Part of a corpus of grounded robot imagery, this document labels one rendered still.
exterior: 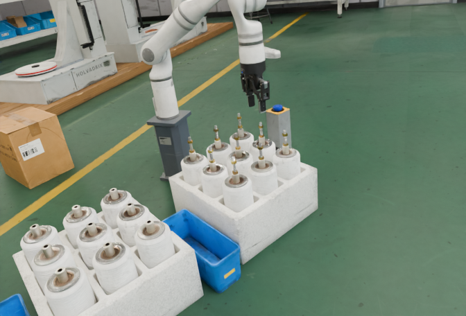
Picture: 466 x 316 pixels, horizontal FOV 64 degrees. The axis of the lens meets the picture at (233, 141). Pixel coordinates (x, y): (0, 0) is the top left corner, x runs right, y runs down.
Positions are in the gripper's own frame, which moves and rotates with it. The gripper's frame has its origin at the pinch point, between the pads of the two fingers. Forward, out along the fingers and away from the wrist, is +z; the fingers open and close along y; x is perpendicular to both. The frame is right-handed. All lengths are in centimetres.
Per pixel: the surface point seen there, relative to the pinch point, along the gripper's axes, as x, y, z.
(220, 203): -17.3, 1.2, 29.1
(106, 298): -57, 20, 29
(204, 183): -18.7, -6.8, 25.0
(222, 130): 23, -88, 47
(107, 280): -56, 18, 26
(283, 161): 8.1, 0.4, 22.8
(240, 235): -16.3, 12.2, 34.9
